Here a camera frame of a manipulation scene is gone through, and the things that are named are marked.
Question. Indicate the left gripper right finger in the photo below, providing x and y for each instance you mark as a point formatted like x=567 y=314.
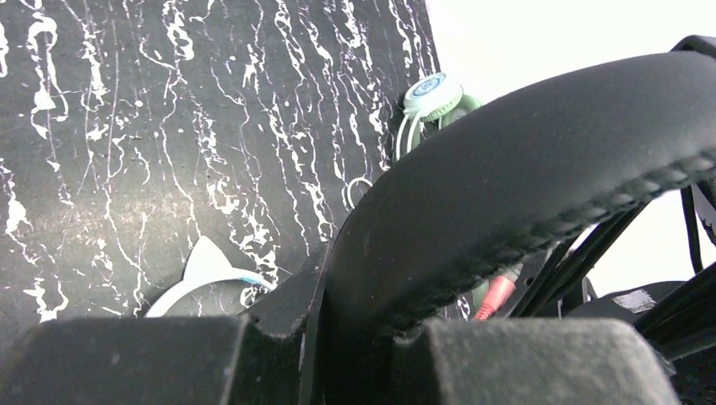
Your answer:
x=533 y=361

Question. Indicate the teal cat-ear headphones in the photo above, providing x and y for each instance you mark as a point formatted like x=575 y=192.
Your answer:
x=206 y=264

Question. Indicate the green headphones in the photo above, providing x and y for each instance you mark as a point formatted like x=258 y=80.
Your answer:
x=438 y=98

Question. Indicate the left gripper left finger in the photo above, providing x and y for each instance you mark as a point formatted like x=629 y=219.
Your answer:
x=263 y=355

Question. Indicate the black headphones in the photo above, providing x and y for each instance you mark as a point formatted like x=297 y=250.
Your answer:
x=507 y=181

